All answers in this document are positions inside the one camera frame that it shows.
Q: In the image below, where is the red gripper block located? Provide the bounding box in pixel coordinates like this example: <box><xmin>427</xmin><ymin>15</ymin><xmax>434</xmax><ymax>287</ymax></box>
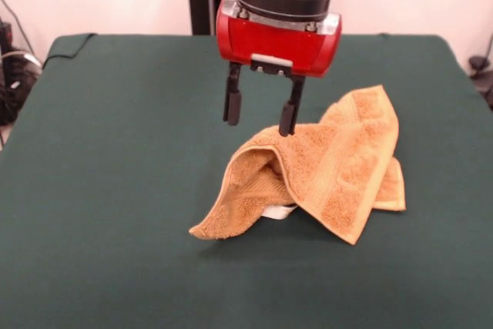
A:
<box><xmin>215</xmin><ymin>0</ymin><xmax>343</xmax><ymax>137</ymax></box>

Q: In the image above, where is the tan terry towel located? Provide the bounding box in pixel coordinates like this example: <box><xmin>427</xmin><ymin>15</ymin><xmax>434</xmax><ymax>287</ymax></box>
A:
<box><xmin>188</xmin><ymin>84</ymin><xmax>407</xmax><ymax>247</ymax></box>

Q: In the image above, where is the dark green tablecloth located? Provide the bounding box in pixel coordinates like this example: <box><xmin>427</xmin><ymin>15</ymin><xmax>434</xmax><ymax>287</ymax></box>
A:
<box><xmin>0</xmin><ymin>32</ymin><xmax>493</xmax><ymax>329</ymax></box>

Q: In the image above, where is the black power adapter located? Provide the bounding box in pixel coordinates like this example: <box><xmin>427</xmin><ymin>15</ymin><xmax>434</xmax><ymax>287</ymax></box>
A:
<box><xmin>468</xmin><ymin>55</ymin><xmax>489</xmax><ymax>72</ymax></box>

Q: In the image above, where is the black and red power strip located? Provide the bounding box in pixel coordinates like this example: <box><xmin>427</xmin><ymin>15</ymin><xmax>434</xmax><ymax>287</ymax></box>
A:
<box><xmin>0</xmin><ymin>20</ymin><xmax>15</xmax><ymax>43</ymax></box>

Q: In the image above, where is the black device with cables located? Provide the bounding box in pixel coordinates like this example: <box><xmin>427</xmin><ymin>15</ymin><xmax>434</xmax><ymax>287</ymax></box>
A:
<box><xmin>475</xmin><ymin>74</ymin><xmax>493</xmax><ymax>111</ymax></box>

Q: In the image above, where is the tangled black cable bundle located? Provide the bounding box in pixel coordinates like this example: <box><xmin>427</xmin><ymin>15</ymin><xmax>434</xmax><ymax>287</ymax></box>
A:
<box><xmin>0</xmin><ymin>0</ymin><xmax>43</xmax><ymax>153</ymax></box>

